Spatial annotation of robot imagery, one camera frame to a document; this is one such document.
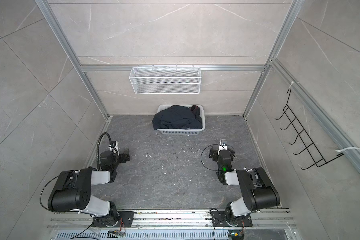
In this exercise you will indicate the white wire mesh wall basket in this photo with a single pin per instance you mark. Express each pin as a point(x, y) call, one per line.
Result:
point(165, 80)

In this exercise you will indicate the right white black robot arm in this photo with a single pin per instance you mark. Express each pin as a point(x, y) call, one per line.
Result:
point(257, 190)

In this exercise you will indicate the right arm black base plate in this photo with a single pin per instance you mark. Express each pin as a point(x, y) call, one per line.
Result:
point(220, 219)

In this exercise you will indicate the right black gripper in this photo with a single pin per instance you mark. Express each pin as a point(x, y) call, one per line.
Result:
point(214, 152)

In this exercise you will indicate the small circuit board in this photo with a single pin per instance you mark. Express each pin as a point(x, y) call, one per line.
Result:
point(115, 234)

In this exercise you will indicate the white plastic laundry basket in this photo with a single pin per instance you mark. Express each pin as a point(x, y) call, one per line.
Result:
point(179, 131)

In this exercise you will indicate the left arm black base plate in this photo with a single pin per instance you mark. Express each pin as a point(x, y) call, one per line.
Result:
point(121, 219)

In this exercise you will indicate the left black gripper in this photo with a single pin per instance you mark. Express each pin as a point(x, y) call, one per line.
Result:
point(123, 155)

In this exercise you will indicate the black wire hook rack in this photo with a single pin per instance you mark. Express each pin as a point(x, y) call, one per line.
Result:
point(303, 136)

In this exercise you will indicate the white slotted cable duct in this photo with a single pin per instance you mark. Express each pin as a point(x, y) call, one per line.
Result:
point(148, 235)

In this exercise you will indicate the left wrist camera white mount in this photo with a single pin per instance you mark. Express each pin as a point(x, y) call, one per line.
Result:
point(113, 145)

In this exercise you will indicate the white zip tie lower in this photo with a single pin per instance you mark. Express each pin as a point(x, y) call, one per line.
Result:
point(347, 149)

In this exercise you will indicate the aluminium frame profiles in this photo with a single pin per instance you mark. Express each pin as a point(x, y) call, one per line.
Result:
point(340, 138)

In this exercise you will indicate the navy tank top red trim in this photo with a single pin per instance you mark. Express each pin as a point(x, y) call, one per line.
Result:
point(178, 117)

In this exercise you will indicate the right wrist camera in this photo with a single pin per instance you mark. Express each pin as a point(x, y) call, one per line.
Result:
point(223, 145)

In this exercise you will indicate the aluminium mounting rail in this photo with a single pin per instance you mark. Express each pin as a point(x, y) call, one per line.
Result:
point(198, 218)

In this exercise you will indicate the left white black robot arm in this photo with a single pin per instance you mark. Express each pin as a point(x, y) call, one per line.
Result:
point(72, 190)

